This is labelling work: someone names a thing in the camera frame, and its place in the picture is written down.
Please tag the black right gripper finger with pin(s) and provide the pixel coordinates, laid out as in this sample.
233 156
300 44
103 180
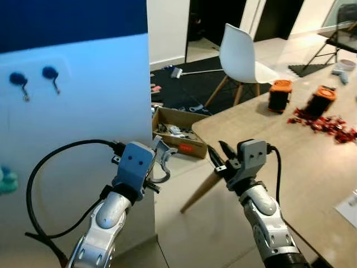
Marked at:
216 161
227 153

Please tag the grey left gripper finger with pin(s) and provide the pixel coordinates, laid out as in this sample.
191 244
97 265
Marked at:
171 155
160 149

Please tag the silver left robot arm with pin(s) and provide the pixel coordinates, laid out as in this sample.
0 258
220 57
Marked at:
106 218

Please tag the brown cardboard box red label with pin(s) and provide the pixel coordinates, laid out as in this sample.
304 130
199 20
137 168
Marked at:
192 146

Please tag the white packet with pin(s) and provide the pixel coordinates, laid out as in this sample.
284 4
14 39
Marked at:
178 132

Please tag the wooden table leg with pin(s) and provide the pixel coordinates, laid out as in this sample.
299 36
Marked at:
198 192

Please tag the large black floor mat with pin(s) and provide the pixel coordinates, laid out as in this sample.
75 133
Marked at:
189 86

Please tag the orange black container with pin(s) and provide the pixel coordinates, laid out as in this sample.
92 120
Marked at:
280 97
321 103

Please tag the white chair wooden legs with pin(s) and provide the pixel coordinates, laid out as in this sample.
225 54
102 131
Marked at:
240 56

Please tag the pile of red black pieces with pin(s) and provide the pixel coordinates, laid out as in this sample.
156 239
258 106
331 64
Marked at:
329 127

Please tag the small black floor mat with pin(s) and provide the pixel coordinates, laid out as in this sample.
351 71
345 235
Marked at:
307 70

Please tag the white paper sheet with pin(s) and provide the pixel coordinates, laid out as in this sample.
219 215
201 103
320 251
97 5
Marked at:
348 211

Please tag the small grey object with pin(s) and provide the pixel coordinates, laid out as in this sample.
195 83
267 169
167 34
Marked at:
340 76

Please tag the white bowl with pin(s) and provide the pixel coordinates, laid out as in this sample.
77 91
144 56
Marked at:
347 64

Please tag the black folding stand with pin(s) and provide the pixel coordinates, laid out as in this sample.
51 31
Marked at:
340 40

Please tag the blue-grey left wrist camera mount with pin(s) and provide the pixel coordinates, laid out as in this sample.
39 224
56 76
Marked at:
134 162

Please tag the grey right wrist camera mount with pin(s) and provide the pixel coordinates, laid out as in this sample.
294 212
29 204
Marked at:
252 156

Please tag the round blue wall hook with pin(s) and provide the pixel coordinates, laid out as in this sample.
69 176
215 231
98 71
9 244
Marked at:
50 72
18 78

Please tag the teal wall object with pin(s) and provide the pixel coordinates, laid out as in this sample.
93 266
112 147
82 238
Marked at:
6 180

